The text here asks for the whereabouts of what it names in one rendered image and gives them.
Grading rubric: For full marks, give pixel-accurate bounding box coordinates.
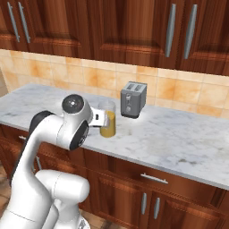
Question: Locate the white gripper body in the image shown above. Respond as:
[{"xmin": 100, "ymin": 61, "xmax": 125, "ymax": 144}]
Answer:
[{"xmin": 99, "ymin": 109, "xmax": 111, "ymax": 128}]

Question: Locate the glass pitcher with orange juice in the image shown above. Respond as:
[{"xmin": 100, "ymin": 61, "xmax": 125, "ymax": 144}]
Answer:
[{"xmin": 98, "ymin": 99, "xmax": 117, "ymax": 139}]

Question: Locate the grey toaster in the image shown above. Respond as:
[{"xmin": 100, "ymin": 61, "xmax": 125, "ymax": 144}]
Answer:
[{"xmin": 120, "ymin": 81, "xmax": 148, "ymax": 120}]

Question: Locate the dark wood drawer front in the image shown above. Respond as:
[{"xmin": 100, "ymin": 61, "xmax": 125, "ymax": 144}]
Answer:
[
  {"xmin": 0, "ymin": 124, "xmax": 85, "ymax": 162},
  {"xmin": 114, "ymin": 157, "xmax": 223, "ymax": 208}
]

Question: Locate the silver base cupboard handle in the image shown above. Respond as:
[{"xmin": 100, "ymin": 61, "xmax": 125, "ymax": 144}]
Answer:
[
  {"xmin": 35, "ymin": 156, "xmax": 43, "ymax": 172},
  {"xmin": 140, "ymin": 192, "xmax": 148, "ymax": 216},
  {"xmin": 153, "ymin": 197, "xmax": 161, "ymax": 220}
]

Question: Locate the dark wood wall cupboard door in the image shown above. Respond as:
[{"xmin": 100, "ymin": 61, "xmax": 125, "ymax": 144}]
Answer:
[
  {"xmin": 178, "ymin": 0, "xmax": 229, "ymax": 77},
  {"xmin": 90, "ymin": 0, "xmax": 182, "ymax": 70},
  {"xmin": 0, "ymin": 0, "xmax": 18, "ymax": 52},
  {"xmin": 15, "ymin": 0, "xmax": 95, "ymax": 60}
]

